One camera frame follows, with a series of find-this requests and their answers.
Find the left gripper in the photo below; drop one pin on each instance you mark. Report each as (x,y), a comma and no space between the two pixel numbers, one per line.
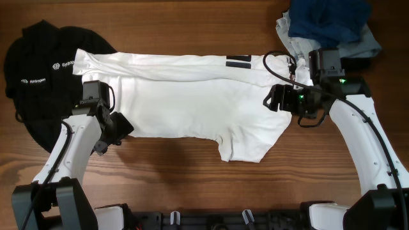
(126,128)

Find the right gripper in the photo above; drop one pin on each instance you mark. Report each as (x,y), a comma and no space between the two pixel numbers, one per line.
(285,103)

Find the white t-shirt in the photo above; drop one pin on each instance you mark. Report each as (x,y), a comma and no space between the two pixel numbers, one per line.
(195,96)

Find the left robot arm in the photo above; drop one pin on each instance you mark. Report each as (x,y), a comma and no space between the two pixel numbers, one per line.
(55,198)

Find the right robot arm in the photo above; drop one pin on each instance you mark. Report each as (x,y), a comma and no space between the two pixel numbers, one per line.
(347,101)

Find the black folded shirt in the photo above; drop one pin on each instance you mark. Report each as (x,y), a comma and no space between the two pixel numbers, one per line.
(355,64)

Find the dark blue folded shirt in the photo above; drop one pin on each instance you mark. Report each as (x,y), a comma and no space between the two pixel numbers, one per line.
(329,22)

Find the light grey-blue folded shirt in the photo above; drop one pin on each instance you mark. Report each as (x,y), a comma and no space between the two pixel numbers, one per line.
(367,47)

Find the black t-shirt with logo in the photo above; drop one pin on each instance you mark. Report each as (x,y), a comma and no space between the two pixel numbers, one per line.
(38,71)

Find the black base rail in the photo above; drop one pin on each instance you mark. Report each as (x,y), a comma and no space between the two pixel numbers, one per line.
(240,220)

